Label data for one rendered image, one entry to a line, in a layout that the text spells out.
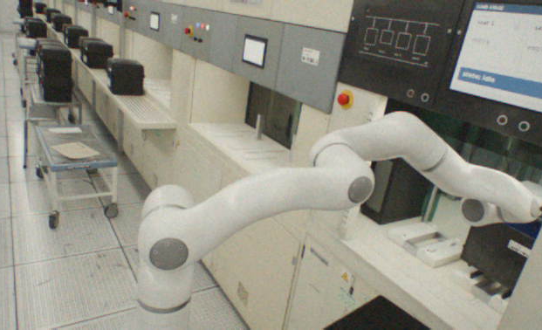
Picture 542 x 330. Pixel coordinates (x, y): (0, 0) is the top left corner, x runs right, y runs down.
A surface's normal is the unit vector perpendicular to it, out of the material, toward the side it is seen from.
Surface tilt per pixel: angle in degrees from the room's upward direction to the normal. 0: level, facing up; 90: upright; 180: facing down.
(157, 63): 90
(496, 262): 93
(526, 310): 90
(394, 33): 90
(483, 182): 49
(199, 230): 73
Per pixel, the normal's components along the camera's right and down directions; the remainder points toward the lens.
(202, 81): 0.54, 0.37
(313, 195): -0.39, 0.48
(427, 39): -0.83, 0.07
